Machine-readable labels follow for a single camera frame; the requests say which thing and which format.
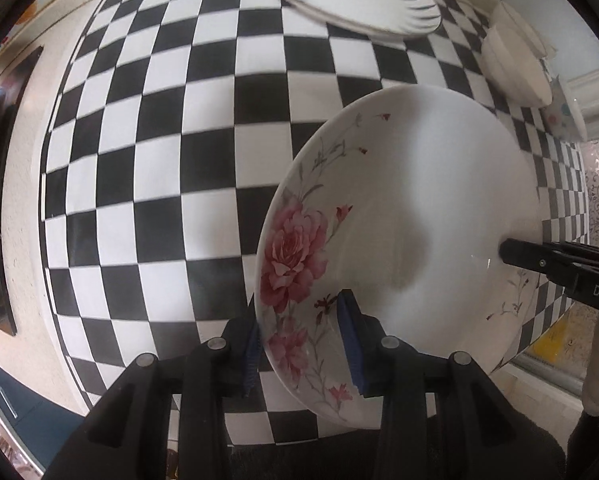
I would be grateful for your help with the small dotted white cup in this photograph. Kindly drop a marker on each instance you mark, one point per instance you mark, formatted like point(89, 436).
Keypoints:
point(562, 115)

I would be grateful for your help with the white pink floral plate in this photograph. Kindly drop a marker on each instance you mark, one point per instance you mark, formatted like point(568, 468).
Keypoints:
point(404, 185)

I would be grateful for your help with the black white checkered mat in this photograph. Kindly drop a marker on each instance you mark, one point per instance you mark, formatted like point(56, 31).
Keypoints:
point(154, 135)

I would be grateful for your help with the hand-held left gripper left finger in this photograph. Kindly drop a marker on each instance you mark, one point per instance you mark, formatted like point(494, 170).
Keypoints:
point(251, 360)

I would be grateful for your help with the person's right forearm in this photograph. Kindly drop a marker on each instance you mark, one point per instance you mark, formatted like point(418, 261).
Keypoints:
point(597, 450)

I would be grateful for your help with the white bowl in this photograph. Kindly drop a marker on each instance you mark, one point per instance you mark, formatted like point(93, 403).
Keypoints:
point(514, 70)
point(524, 22)

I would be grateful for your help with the blue cabinet door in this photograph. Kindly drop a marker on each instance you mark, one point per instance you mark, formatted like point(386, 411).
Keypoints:
point(9, 400)

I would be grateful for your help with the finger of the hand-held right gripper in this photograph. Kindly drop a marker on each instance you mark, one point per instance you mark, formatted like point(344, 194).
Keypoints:
point(529, 256)

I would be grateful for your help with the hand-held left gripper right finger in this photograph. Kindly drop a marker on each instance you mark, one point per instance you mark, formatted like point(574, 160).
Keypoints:
point(352, 345)

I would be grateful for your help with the yellow object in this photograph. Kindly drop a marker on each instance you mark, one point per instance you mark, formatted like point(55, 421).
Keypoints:
point(554, 347)

